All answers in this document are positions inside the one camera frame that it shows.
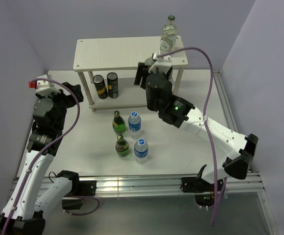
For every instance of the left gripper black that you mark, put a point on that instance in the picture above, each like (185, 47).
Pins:
(61, 95)

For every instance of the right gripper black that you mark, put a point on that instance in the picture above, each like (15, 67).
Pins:
(142, 72)

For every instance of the clear glass bottle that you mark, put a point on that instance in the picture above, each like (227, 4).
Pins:
(168, 35)

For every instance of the water bottle blue label back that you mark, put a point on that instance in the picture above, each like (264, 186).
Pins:
(134, 122)

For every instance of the water bottle blue label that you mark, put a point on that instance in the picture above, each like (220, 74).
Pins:
(134, 122)
(141, 149)

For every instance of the green Perrier bottle front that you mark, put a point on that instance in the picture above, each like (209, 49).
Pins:
(122, 146)

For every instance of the water bottle blue label front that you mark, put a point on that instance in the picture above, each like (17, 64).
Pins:
(141, 149)

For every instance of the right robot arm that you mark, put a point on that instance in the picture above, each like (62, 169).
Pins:
(232, 152)

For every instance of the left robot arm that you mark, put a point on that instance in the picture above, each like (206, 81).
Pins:
(25, 212)

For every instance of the black can left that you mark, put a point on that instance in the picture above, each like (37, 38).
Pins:
(100, 86)

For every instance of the black can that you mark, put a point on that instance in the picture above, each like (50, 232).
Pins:
(100, 86)
(112, 79)

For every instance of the black can right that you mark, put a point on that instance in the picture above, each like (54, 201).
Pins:
(112, 79)

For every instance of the green glass bottle back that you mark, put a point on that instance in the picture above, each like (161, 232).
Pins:
(118, 123)

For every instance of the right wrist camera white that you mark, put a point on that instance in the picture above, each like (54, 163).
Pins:
(160, 63)

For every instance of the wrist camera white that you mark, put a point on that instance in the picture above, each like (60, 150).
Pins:
(160, 63)
(43, 86)

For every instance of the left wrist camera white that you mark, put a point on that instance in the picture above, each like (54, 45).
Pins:
(43, 86)

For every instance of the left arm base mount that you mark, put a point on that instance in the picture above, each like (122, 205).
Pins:
(85, 188)

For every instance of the aluminium rail frame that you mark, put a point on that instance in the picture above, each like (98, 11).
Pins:
(145, 199)

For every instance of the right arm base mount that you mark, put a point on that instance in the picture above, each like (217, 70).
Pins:
(204, 192)

